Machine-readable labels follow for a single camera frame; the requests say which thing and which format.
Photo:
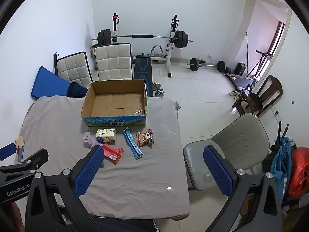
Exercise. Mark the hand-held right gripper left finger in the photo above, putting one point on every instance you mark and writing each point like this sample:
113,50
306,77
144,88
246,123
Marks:
89,171

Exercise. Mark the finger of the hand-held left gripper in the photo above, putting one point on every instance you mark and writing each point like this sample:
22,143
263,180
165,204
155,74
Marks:
36,157
7,151

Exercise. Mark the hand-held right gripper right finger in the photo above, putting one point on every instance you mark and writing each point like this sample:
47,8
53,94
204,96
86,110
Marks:
218,171

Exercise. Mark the red snack packet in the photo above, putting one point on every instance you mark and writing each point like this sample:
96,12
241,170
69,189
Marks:
113,153

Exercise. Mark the purple cloth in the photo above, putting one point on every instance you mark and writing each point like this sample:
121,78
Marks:
89,139

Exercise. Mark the yellow tissue pack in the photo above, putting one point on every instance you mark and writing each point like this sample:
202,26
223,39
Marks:
106,135

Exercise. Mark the blue snack packet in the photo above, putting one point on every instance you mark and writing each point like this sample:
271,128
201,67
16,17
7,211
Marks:
132,143

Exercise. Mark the orange panda snack packet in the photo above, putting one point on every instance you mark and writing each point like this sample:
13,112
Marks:
144,137

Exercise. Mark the cardboard box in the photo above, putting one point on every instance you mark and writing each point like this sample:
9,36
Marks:
115,104

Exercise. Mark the person's left hand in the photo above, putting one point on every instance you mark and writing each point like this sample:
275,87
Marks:
17,215

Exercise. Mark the small beige paper piece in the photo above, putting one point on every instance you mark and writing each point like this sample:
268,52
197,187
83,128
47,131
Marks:
19,142

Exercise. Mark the grey office chair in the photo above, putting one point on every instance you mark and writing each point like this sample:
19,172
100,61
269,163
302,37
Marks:
241,137

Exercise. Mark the blue bag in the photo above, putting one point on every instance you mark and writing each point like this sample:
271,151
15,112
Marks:
281,164

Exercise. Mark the black stand poles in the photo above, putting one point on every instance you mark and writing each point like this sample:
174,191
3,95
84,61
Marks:
279,135

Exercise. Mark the blue mat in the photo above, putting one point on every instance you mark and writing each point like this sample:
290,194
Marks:
47,83

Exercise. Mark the dark blue cloth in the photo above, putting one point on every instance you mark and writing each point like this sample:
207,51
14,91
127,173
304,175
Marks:
77,90

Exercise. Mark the pair of white shoes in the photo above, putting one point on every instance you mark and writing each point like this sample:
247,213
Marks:
234,94

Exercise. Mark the red plastic bag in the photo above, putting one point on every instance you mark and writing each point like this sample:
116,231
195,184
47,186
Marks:
299,171

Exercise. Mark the black treadmill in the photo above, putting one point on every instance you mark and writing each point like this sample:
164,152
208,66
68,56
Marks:
241,81

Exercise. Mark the white padded chair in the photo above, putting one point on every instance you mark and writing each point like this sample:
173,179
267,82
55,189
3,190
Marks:
72,69
113,61

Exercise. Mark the chrome dumbbell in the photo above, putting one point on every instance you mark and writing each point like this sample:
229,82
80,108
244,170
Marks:
157,86
160,93

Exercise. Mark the dark wooden chair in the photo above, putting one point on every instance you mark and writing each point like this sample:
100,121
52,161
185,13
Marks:
272,87

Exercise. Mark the black speaker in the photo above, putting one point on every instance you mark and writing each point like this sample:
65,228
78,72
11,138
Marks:
239,69

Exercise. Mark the short barbell with black plates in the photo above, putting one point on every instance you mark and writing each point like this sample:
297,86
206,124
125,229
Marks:
194,64

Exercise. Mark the black weight bench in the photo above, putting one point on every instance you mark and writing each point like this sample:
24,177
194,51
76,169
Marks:
143,70

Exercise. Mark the white barbell rack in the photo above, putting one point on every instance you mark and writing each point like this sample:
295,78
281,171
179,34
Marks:
171,50

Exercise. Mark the long barbell with black plates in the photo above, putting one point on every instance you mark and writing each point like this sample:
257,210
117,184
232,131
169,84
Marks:
142,36

